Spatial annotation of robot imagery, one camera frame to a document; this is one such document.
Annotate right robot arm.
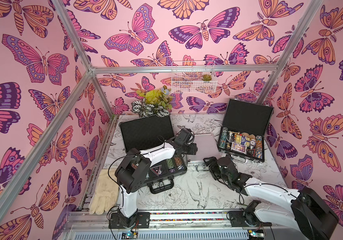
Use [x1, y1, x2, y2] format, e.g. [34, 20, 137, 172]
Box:
[203, 156, 339, 240]

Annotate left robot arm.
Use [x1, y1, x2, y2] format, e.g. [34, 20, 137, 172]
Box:
[115, 128, 197, 219]

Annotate large black poker case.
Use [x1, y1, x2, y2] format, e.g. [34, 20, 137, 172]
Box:
[115, 116, 196, 195]

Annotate right black poker case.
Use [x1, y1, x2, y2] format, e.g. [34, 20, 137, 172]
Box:
[217, 99, 273, 163]

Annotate green leafy plant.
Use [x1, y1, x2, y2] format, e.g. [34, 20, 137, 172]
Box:
[136, 85, 173, 111]

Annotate striped black white plant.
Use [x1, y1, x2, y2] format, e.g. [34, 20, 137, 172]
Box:
[131, 101, 170, 118]

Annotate small succulent plant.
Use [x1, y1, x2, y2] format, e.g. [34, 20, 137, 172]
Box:
[201, 74, 212, 82]

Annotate cream work glove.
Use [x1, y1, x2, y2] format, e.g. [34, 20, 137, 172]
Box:
[89, 169, 119, 215]

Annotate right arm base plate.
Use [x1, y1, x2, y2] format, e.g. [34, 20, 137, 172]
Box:
[226, 210, 272, 229]

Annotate white wire basket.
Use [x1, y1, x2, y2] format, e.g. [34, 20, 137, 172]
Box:
[170, 61, 217, 94]

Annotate aluminium front rail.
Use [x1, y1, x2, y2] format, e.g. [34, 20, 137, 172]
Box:
[68, 206, 299, 230]

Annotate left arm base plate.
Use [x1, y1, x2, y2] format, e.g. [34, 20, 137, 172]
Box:
[109, 212, 150, 229]

